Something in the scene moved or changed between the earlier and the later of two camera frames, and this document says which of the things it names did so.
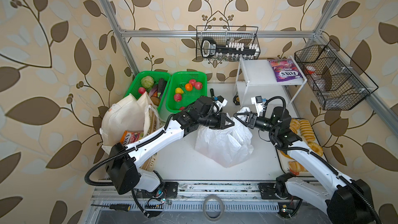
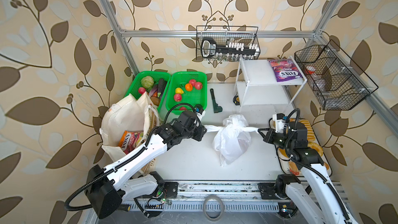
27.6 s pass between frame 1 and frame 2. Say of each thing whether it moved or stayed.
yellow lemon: stayed
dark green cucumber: stayed
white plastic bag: moved
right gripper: moved
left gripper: moved
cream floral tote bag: stayed
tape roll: stayed
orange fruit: stayed
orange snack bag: stayed
